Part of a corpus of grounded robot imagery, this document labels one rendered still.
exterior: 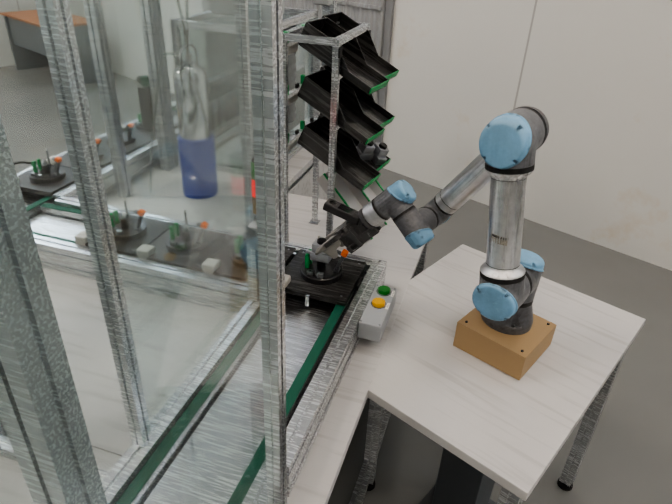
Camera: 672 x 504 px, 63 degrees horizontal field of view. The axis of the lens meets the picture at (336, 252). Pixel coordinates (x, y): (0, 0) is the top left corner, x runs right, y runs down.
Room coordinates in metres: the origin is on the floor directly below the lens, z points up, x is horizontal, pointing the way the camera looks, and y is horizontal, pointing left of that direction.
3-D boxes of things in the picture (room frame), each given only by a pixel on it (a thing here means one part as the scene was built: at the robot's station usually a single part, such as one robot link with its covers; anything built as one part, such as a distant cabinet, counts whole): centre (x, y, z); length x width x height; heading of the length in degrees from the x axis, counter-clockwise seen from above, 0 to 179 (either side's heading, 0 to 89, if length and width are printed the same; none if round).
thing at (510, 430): (1.37, -0.48, 0.84); 0.90 x 0.70 x 0.03; 140
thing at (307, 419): (1.20, -0.02, 0.91); 0.89 x 0.06 x 0.11; 163
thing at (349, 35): (1.89, 0.06, 1.26); 0.36 x 0.21 x 0.80; 163
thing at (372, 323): (1.37, -0.14, 0.93); 0.21 x 0.07 x 0.06; 163
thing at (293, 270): (1.51, 0.04, 0.96); 0.24 x 0.24 x 0.02; 73
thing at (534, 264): (1.34, -0.52, 1.11); 0.13 x 0.12 x 0.14; 144
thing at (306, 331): (1.23, 0.15, 0.91); 0.84 x 0.28 x 0.10; 163
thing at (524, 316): (1.34, -0.52, 0.99); 0.15 x 0.15 x 0.10
